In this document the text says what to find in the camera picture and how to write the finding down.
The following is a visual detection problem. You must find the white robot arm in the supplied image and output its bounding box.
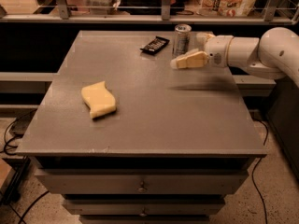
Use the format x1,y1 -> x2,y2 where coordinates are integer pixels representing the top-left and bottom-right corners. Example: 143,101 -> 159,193
170,27 -> 299,87

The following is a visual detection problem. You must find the black cables left floor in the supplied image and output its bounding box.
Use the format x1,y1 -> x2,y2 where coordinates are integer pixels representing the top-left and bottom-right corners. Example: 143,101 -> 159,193
0,108 -> 50,224

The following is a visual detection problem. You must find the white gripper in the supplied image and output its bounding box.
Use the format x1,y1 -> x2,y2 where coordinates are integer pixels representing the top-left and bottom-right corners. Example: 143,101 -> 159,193
170,32 -> 234,69

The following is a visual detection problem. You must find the silver redbull can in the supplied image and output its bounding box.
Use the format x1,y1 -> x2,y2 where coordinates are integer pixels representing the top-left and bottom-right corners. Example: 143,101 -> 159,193
172,24 -> 192,57

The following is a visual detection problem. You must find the grey drawer cabinet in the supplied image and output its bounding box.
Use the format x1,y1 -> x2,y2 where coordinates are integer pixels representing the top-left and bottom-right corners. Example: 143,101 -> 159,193
18,31 -> 265,224

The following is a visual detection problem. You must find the black cable right floor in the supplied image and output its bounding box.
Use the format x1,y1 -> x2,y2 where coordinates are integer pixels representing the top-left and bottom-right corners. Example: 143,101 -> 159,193
250,119 -> 269,224

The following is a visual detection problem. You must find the black candy bar wrapper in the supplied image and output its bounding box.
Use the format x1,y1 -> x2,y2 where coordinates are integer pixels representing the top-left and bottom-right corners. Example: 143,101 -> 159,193
140,36 -> 169,55

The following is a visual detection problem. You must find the black bag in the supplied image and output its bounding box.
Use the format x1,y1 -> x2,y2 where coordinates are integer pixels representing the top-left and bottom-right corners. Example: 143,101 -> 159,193
118,0 -> 188,15

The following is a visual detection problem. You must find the yellow sponge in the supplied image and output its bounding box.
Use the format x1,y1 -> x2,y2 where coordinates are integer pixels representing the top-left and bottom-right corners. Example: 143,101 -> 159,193
81,81 -> 116,119

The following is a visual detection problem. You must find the metal railing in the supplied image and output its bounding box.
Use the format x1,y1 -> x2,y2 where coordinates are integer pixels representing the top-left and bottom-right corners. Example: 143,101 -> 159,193
0,0 -> 299,25

